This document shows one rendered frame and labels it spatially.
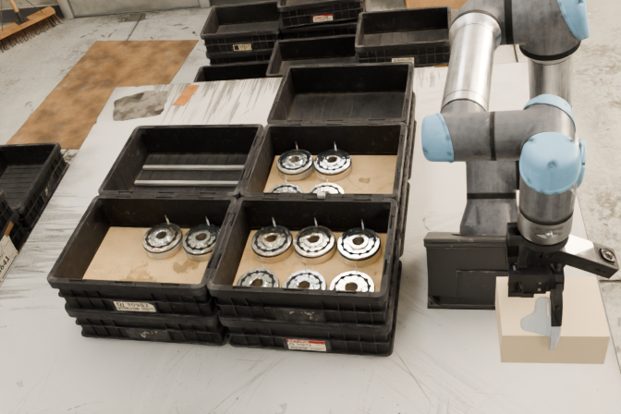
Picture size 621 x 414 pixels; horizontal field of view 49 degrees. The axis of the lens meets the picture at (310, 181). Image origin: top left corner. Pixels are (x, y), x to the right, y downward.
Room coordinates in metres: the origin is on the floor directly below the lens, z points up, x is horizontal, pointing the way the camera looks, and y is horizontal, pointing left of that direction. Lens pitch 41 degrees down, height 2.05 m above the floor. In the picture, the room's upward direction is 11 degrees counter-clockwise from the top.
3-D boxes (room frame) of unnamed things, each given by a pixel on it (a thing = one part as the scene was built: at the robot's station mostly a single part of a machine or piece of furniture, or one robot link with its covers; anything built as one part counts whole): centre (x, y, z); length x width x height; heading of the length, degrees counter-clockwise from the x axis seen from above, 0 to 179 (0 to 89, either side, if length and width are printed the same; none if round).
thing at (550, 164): (0.67, -0.32, 1.40); 0.09 x 0.08 x 0.11; 159
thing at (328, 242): (1.17, 0.02, 0.86); 0.10 x 0.10 x 0.01
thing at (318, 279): (1.03, 0.06, 0.86); 0.10 x 0.10 x 0.01
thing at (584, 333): (0.66, -0.34, 1.08); 0.16 x 0.12 x 0.07; 76
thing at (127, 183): (1.51, 0.33, 0.87); 0.40 x 0.30 x 0.11; 72
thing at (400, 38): (2.57, -0.52, 0.37); 0.40 x 0.30 x 0.45; 76
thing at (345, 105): (1.67, -0.14, 0.87); 0.40 x 0.30 x 0.11; 72
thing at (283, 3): (3.06, -0.22, 0.37); 0.42 x 0.34 x 0.46; 76
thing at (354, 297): (1.10, 0.04, 0.92); 0.40 x 0.30 x 0.02; 72
